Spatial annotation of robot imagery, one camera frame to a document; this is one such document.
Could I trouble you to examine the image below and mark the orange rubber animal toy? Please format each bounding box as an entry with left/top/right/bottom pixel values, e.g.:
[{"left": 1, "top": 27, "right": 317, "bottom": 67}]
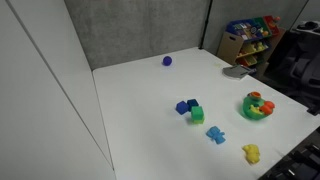
[{"left": 259, "top": 101, "right": 275, "bottom": 116}]

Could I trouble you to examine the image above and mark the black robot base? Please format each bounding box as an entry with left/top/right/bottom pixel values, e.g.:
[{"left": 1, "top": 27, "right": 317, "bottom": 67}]
[{"left": 258, "top": 127, "right": 320, "bottom": 180}]

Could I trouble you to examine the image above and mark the light blue rubber toy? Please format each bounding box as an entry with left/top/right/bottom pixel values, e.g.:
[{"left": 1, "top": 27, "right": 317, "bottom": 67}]
[{"left": 206, "top": 126, "right": 226, "bottom": 144}]

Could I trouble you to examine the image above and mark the green plastic bowl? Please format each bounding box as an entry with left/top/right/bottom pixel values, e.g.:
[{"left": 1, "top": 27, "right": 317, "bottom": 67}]
[{"left": 242, "top": 96, "right": 267, "bottom": 120}]

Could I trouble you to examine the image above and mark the yellow toy in bowl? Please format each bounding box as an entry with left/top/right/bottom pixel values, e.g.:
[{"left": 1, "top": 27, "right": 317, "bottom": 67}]
[{"left": 250, "top": 105, "right": 263, "bottom": 115}]

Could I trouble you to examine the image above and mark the wooden toy bin shelf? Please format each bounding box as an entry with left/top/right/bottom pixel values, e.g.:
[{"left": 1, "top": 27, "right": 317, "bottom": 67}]
[{"left": 217, "top": 15, "right": 285, "bottom": 78}]

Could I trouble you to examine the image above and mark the yellow rubber toy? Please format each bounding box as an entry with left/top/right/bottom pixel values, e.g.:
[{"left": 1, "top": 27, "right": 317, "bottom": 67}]
[{"left": 242, "top": 144, "right": 260, "bottom": 164}]

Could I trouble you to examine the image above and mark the dark blue soft cube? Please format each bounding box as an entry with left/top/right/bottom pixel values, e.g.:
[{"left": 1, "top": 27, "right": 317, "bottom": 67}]
[{"left": 176, "top": 101, "right": 189, "bottom": 115}]

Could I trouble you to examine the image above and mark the purple ball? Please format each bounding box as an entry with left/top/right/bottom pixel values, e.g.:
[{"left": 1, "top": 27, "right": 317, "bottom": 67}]
[{"left": 162, "top": 56, "right": 172, "bottom": 66}]

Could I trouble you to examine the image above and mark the teal blue soft cube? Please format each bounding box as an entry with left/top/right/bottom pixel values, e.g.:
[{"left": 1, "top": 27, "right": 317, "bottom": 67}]
[{"left": 187, "top": 99, "right": 199, "bottom": 110}]

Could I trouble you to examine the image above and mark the green soft cube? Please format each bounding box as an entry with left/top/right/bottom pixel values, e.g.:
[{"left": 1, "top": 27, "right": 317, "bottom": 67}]
[{"left": 191, "top": 106, "right": 205, "bottom": 124}]

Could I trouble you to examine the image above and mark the grey folded cloth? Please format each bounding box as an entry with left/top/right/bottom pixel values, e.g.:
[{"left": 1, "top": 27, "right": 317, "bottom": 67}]
[{"left": 222, "top": 65, "right": 254, "bottom": 80}]

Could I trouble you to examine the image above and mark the orange green stacking cup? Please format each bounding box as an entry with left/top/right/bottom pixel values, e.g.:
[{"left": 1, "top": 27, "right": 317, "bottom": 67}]
[{"left": 248, "top": 91, "right": 261, "bottom": 101}]

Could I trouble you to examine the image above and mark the black office chair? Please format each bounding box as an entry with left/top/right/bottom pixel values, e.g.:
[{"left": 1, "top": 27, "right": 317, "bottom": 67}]
[{"left": 263, "top": 21, "right": 320, "bottom": 111}]

